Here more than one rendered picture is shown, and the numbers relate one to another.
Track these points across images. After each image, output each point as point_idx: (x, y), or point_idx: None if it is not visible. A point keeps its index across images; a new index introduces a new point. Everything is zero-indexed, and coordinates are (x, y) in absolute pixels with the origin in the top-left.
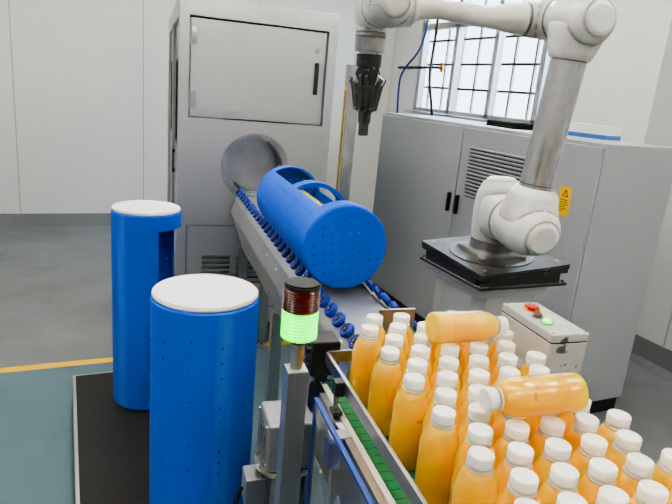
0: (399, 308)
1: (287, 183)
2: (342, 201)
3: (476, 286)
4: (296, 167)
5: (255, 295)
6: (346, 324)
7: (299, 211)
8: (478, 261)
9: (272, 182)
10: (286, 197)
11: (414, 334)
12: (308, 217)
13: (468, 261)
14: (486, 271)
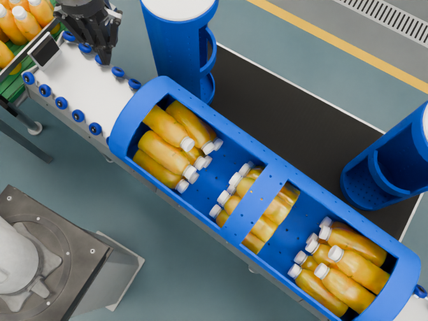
0: (37, 44)
1: (307, 188)
2: (148, 102)
3: (20, 190)
4: (384, 290)
5: (143, 0)
6: (85, 47)
7: (208, 107)
8: (22, 220)
9: (361, 219)
10: (271, 153)
11: (7, 11)
12: (178, 86)
13: (34, 214)
14: (7, 199)
